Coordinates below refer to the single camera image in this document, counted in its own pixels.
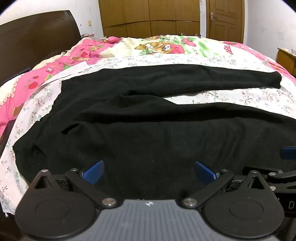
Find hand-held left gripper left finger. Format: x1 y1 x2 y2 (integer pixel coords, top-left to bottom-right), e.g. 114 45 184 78
29 159 118 208

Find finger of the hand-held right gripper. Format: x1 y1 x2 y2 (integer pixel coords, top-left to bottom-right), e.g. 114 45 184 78
279 146 296 161
243 166 296 186

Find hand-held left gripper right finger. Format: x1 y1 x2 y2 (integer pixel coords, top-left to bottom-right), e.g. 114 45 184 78
181 161 270 208

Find black pants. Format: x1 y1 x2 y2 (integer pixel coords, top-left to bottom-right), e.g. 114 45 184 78
13 64 296 202

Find white floral bed sheet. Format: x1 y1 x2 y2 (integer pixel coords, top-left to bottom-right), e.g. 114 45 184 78
0 54 296 218

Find wooden side cabinet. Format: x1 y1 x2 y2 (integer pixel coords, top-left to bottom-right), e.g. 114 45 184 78
276 47 296 77

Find pink cartoon quilt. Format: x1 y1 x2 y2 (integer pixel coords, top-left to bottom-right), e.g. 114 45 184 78
0 34 296 139

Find dark wooden headboard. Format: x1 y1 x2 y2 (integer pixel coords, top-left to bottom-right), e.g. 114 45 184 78
0 10 81 86

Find brown wooden door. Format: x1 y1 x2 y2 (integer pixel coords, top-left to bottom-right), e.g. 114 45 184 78
206 0 245 44

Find brown wooden wardrobe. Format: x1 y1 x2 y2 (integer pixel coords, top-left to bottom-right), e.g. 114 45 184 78
98 0 200 39

